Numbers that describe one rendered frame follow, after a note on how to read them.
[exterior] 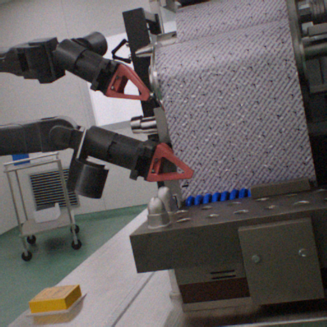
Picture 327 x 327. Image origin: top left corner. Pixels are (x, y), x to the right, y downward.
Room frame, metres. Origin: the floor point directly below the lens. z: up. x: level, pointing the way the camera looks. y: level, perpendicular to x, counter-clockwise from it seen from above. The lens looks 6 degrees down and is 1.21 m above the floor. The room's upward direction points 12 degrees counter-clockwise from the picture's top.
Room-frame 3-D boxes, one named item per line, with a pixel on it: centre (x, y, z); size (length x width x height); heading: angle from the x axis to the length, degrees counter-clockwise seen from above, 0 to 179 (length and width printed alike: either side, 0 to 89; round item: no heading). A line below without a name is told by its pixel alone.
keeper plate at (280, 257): (0.77, -0.13, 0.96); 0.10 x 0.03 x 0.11; 75
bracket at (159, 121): (1.12, 0.00, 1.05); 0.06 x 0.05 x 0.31; 75
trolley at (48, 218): (5.76, 1.28, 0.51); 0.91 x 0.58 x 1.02; 9
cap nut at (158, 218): (0.86, 0.02, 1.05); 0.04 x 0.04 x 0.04
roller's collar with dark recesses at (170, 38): (1.32, -0.07, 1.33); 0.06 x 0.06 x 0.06; 75
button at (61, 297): (0.98, 0.23, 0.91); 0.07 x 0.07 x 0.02; 75
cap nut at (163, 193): (0.95, 0.01, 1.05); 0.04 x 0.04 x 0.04
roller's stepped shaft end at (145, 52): (1.34, -0.02, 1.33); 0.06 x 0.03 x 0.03; 75
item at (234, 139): (0.99, -0.13, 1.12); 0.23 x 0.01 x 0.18; 75
